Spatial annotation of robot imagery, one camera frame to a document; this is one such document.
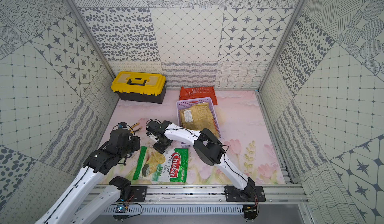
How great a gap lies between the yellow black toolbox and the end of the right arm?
31 centimetres

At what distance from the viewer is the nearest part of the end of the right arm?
677mm

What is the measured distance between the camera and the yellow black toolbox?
1.03 meters
